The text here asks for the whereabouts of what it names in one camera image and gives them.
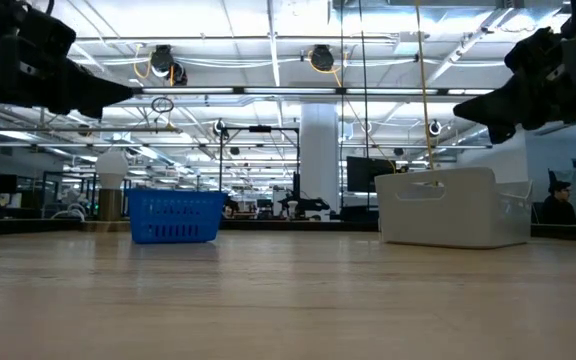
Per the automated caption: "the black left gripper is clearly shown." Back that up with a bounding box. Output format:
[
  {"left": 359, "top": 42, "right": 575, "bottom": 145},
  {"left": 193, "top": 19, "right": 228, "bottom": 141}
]
[{"left": 0, "top": 29, "right": 134, "bottom": 119}]

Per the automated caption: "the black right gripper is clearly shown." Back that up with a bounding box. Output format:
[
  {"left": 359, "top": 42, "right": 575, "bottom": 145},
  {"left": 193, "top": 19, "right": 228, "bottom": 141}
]
[{"left": 452, "top": 27, "right": 576, "bottom": 145}]

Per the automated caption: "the white light bulb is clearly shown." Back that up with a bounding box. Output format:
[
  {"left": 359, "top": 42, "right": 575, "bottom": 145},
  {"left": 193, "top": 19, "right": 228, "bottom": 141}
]
[{"left": 94, "top": 149, "right": 130, "bottom": 190}]

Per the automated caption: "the person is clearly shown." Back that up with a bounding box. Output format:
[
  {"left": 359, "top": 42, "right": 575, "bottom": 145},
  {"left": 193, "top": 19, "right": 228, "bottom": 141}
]
[{"left": 540, "top": 180, "right": 576, "bottom": 226}]

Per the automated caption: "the blue slotted plastic basket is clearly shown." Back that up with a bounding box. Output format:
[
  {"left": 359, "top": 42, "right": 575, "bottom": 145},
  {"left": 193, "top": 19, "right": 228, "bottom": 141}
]
[{"left": 125, "top": 188, "right": 228, "bottom": 245}]

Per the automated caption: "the black monitor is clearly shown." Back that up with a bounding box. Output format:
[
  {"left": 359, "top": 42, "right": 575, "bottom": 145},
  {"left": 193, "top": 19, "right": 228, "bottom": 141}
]
[{"left": 346, "top": 155, "right": 399, "bottom": 194}]

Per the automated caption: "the white building pillar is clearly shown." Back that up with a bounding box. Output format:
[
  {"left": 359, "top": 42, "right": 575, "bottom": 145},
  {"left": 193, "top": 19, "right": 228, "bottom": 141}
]
[{"left": 299, "top": 103, "right": 340, "bottom": 214}]

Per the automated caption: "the yellow hanging cable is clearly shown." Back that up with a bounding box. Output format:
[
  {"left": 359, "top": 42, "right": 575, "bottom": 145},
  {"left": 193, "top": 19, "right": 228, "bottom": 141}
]
[{"left": 414, "top": 0, "right": 438, "bottom": 174}]

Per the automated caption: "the black ceiling cord reel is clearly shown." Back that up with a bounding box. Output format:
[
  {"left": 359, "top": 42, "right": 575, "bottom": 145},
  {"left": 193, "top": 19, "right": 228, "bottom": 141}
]
[
  {"left": 309, "top": 44, "right": 336, "bottom": 72},
  {"left": 149, "top": 44, "right": 188, "bottom": 86}
]

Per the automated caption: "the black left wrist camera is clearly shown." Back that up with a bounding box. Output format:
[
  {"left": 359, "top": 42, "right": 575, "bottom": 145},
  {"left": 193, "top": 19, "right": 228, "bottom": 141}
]
[{"left": 15, "top": 4, "right": 77, "bottom": 59}]

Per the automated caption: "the white plastic bin with handles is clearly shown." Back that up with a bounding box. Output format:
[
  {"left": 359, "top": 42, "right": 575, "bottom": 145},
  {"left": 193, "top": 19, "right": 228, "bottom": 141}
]
[{"left": 374, "top": 166, "right": 534, "bottom": 250}]

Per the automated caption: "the black hanging cable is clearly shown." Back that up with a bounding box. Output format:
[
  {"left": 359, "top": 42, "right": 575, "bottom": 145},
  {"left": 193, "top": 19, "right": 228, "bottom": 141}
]
[
  {"left": 357, "top": 0, "right": 370, "bottom": 160},
  {"left": 339, "top": 0, "right": 346, "bottom": 211}
]

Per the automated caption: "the black table frame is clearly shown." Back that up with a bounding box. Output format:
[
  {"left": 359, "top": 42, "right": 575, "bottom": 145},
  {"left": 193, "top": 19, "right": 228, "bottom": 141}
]
[{"left": 0, "top": 218, "right": 576, "bottom": 245}]

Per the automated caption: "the black background rig frame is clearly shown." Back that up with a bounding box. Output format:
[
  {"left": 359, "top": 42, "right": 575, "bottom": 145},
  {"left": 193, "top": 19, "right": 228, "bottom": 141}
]
[{"left": 218, "top": 125, "right": 301, "bottom": 201}]

